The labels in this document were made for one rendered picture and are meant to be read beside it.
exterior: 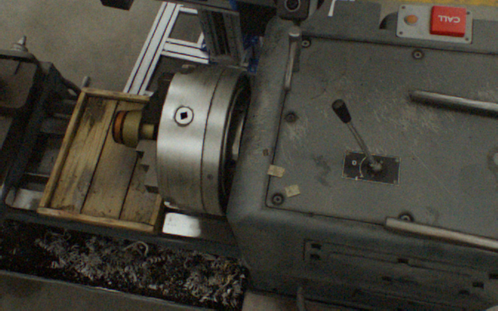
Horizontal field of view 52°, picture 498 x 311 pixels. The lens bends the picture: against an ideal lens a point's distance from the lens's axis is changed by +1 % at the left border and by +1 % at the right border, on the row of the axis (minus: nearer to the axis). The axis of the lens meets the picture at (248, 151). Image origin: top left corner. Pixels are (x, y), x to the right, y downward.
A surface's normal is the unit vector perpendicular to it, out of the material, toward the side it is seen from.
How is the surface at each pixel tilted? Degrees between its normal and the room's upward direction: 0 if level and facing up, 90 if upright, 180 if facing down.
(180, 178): 56
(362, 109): 0
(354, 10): 0
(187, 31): 0
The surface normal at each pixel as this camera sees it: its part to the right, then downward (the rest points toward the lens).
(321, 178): -0.08, -0.41
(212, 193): -0.21, 0.65
